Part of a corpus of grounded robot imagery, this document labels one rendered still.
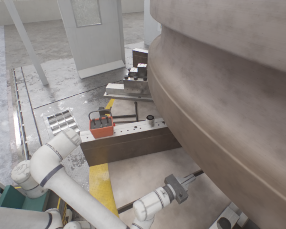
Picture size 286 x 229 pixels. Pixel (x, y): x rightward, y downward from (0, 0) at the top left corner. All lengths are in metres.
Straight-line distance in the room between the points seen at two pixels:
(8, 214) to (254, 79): 1.17
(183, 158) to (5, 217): 1.41
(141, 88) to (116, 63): 2.27
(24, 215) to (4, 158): 1.81
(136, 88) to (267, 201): 1.90
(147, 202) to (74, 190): 0.33
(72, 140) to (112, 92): 1.74
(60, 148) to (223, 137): 0.81
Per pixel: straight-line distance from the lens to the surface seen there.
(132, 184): 1.53
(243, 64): 0.81
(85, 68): 4.15
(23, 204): 1.62
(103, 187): 1.90
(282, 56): 0.59
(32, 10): 14.15
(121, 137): 1.39
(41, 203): 1.55
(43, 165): 0.82
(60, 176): 0.82
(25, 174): 1.39
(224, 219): 1.10
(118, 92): 2.48
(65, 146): 0.85
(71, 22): 3.89
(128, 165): 1.62
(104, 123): 1.34
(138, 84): 2.23
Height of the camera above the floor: 1.69
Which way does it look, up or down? 40 degrees down
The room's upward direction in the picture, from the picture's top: straight up
